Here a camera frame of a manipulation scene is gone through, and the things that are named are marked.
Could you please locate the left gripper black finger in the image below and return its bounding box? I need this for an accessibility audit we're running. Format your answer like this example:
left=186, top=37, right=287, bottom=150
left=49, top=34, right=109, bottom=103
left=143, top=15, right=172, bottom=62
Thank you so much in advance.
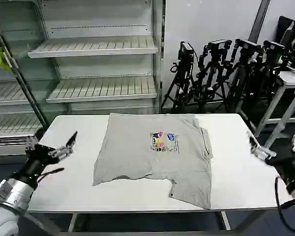
left=24, top=136, right=40, bottom=151
left=48, top=130, right=79, bottom=162

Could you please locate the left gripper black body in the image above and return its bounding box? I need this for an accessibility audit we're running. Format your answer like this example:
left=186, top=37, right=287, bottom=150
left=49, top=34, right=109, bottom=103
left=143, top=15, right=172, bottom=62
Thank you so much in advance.
left=13, top=144, right=60, bottom=184

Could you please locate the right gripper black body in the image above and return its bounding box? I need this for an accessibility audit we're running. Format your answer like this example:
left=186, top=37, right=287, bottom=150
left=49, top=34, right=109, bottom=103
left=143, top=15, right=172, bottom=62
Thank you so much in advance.
left=265, top=147, right=295, bottom=195

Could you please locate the grey printed t-shirt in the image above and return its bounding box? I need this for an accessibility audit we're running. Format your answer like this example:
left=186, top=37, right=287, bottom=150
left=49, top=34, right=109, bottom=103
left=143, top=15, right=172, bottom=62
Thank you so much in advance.
left=92, top=112, right=214, bottom=210

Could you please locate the glass-sided white shelf unit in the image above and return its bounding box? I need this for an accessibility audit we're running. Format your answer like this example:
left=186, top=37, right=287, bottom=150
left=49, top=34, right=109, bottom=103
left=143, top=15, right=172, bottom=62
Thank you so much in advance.
left=0, top=0, right=50, bottom=158

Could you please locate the grey metal rack pole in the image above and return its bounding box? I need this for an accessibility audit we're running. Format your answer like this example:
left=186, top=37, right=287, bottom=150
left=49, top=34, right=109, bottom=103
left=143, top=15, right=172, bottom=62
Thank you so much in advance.
left=0, top=13, right=49, bottom=132

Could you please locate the black tripod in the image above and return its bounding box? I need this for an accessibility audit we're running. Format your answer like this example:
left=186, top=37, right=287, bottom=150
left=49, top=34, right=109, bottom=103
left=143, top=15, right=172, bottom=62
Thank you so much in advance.
left=196, top=45, right=231, bottom=114
left=161, top=60, right=200, bottom=113
left=225, top=49, right=259, bottom=135
left=250, top=52, right=292, bottom=105

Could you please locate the white empty shelf unit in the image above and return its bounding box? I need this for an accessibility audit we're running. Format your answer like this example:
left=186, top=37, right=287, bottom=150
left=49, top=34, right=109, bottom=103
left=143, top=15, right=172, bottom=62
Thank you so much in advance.
left=27, top=0, right=164, bottom=116

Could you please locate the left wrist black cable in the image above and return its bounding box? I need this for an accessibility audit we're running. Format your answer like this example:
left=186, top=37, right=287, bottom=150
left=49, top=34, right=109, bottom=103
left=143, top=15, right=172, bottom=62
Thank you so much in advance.
left=34, top=167, right=65, bottom=184

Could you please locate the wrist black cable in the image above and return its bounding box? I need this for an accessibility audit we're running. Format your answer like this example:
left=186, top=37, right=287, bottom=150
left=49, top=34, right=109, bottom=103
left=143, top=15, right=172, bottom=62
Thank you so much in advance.
left=34, top=167, right=65, bottom=184
left=274, top=175, right=295, bottom=212

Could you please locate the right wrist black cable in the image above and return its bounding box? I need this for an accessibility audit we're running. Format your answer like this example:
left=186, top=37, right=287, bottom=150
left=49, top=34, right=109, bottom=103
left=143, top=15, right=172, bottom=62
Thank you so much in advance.
left=274, top=175, right=295, bottom=212

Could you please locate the flat black camera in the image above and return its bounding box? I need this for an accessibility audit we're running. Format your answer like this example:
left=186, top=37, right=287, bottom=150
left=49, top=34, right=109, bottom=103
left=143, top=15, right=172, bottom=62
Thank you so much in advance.
left=262, top=40, right=286, bottom=56
left=207, top=39, right=233, bottom=52
left=235, top=38, right=262, bottom=54

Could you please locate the boxy black camera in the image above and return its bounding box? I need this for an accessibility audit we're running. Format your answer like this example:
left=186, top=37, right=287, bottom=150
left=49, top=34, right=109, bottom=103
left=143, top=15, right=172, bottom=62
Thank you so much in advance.
left=177, top=41, right=195, bottom=62

